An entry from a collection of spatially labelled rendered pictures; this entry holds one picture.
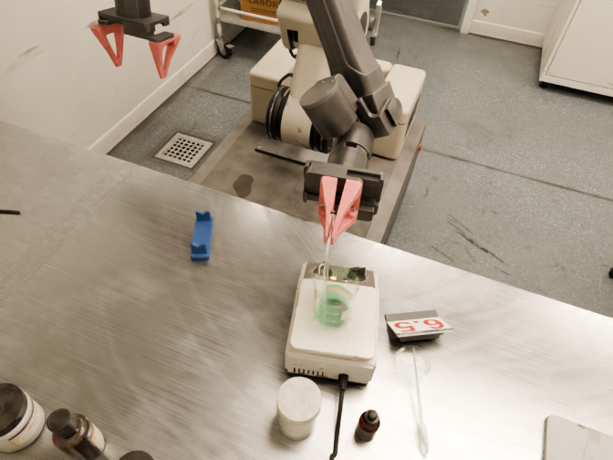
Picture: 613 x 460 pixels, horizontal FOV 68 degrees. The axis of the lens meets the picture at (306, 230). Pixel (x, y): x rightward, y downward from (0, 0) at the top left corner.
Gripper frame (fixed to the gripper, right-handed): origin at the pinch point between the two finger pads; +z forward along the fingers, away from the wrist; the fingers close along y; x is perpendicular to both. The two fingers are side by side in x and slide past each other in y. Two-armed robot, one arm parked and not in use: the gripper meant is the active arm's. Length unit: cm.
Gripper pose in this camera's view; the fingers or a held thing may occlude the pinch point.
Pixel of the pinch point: (330, 235)
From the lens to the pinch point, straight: 53.7
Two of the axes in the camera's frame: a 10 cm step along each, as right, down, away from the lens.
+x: -0.4, 6.6, 7.5
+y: 9.8, 1.9, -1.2
